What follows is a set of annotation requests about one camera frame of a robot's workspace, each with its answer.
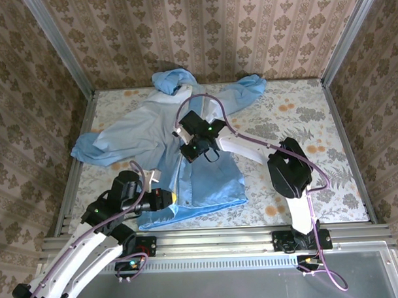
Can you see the light blue zip jacket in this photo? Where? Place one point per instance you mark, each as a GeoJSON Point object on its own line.
{"type": "Point", "coordinates": [136, 135]}

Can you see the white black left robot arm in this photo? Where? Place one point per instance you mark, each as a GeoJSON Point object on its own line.
{"type": "Point", "coordinates": [75, 264]}

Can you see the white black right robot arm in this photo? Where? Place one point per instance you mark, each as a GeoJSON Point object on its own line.
{"type": "Point", "coordinates": [296, 214]}

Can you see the small connector board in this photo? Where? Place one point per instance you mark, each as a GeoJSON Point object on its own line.
{"type": "Point", "coordinates": [131, 265]}
{"type": "Point", "coordinates": [309, 263]}

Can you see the grey metal panel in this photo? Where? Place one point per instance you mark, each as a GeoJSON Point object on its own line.
{"type": "Point", "coordinates": [207, 286]}

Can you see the floral patterned tablecloth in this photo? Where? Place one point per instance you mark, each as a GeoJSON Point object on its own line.
{"type": "Point", "coordinates": [299, 126]}

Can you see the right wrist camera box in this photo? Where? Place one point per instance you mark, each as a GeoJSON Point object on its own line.
{"type": "Point", "coordinates": [183, 135]}

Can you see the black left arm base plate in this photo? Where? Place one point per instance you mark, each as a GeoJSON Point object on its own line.
{"type": "Point", "coordinates": [148, 246]}

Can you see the aluminium table side rail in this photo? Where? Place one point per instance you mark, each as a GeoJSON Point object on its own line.
{"type": "Point", "coordinates": [353, 156]}
{"type": "Point", "coordinates": [74, 179]}

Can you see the aluminium front rail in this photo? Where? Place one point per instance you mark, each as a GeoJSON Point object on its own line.
{"type": "Point", "coordinates": [222, 241]}

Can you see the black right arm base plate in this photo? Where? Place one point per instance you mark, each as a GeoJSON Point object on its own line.
{"type": "Point", "coordinates": [323, 239]}

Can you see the aluminium frame post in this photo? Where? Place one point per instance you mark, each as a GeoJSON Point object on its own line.
{"type": "Point", "coordinates": [345, 36]}
{"type": "Point", "coordinates": [61, 46]}

